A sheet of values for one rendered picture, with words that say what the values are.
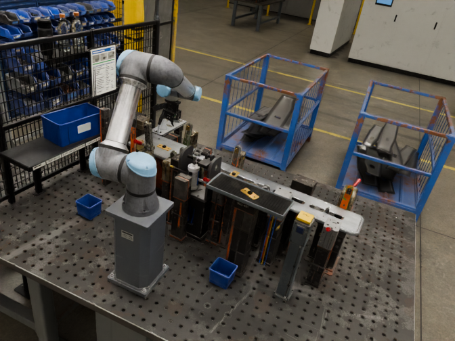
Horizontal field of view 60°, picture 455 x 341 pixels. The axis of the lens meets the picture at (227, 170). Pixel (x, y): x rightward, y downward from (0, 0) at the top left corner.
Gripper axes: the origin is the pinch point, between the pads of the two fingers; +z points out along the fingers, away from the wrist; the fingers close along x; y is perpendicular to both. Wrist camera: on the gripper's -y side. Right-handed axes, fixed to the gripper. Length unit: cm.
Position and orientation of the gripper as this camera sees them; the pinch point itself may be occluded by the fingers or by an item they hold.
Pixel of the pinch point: (164, 130)
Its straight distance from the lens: 229.1
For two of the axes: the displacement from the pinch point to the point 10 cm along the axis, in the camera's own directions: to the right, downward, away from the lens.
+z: -1.7, 8.4, 5.2
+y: 8.7, 3.8, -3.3
